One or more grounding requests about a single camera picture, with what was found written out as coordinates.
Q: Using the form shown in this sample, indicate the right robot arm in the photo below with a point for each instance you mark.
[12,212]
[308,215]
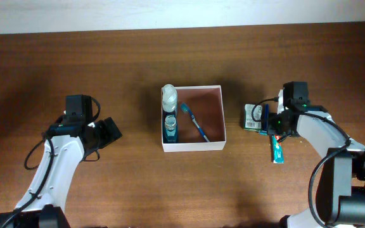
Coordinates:
[336,192]

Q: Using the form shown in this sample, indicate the clear foam soap pump bottle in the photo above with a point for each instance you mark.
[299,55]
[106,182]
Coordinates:
[169,98]

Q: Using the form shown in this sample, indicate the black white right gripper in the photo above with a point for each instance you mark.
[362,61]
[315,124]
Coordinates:
[273,128]

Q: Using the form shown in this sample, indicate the blue disposable razor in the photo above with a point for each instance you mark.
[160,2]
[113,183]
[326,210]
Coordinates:
[264,129]

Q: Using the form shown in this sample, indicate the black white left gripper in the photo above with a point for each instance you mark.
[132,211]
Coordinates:
[108,136]

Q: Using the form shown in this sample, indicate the green red toothpaste tube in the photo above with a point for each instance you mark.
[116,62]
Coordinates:
[277,151]

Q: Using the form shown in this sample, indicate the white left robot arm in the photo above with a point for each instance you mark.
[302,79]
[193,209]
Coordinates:
[65,146]

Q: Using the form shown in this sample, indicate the blue mouthwash bottle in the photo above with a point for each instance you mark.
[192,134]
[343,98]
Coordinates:
[170,129]

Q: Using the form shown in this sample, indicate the blue white toothbrush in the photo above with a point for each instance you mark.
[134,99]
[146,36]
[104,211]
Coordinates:
[185,108]

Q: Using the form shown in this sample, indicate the pink cardboard box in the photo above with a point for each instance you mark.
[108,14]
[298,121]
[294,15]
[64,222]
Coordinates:
[206,103]

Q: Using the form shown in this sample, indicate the green white soap bar package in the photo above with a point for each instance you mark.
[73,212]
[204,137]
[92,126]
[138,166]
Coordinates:
[253,115]

